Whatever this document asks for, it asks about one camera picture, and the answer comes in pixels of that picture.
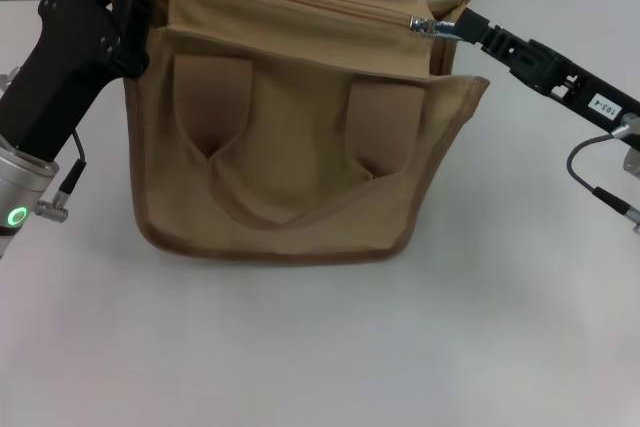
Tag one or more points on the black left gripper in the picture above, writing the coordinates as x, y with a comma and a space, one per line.
65, 72

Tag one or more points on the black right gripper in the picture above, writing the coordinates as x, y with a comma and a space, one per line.
590, 92

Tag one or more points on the silver metal zipper pull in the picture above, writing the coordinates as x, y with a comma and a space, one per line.
430, 26

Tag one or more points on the khaki canvas food bag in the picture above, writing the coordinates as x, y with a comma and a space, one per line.
300, 147

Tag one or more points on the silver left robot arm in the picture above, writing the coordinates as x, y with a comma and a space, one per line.
22, 197

